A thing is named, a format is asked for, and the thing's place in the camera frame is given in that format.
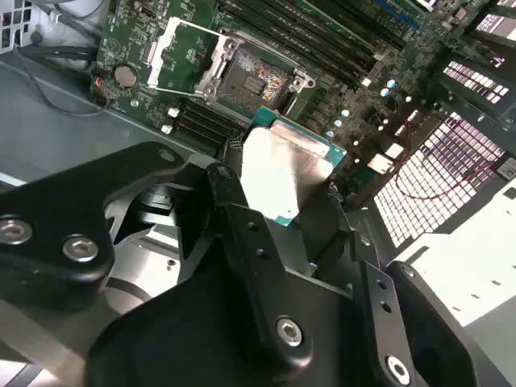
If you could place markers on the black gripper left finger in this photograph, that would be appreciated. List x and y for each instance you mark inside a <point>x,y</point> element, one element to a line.
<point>52,225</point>

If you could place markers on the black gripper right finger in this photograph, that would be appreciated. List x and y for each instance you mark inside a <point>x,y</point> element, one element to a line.
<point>387,322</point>

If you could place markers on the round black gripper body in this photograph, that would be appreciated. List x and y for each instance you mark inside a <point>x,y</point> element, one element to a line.
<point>181,342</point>

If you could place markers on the silver-topped CPU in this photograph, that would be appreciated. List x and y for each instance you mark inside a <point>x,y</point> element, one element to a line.
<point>274,173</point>

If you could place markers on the metal CPU socket cover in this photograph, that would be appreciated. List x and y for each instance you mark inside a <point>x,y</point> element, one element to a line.
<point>161,52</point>

